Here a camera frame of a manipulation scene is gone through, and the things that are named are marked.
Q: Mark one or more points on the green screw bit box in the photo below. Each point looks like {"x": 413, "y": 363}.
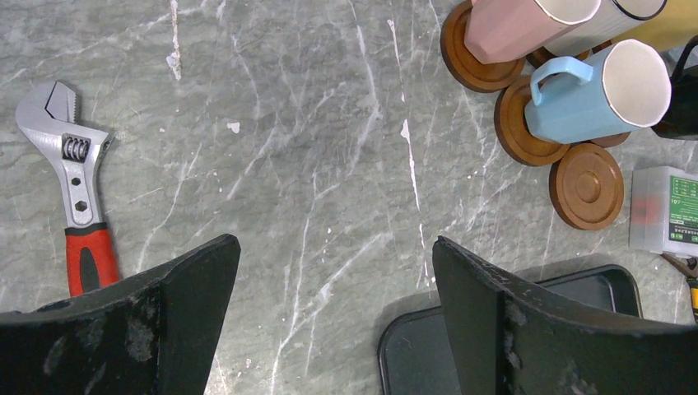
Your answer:
{"x": 663, "y": 216}

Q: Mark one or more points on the brown wooden coaster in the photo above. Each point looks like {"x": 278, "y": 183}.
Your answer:
{"x": 586, "y": 187}
{"x": 610, "y": 141}
{"x": 540, "y": 56}
{"x": 463, "y": 66}
{"x": 512, "y": 131}

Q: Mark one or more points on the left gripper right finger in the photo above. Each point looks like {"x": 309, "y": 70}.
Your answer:
{"x": 512, "y": 336}

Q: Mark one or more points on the red handled adjustable wrench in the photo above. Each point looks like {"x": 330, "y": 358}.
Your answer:
{"x": 47, "y": 118}

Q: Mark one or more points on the yellow mug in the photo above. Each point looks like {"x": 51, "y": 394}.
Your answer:
{"x": 673, "y": 27}

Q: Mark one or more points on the black plastic tray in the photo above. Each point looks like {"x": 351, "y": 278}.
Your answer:
{"x": 414, "y": 354}

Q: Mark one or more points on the black handled cream mug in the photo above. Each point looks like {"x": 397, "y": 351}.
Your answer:
{"x": 680, "y": 120}

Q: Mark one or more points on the light blue mug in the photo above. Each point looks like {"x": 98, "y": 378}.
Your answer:
{"x": 622, "y": 88}

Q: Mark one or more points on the pink mug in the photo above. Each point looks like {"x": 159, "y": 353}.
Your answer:
{"x": 500, "y": 31}

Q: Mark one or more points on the yellow handled pliers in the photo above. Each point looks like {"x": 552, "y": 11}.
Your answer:
{"x": 688, "y": 268}

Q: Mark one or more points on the white ribbed mug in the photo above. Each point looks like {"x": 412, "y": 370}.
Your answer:
{"x": 613, "y": 18}

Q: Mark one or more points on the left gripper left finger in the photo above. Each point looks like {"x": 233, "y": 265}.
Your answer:
{"x": 152, "y": 333}

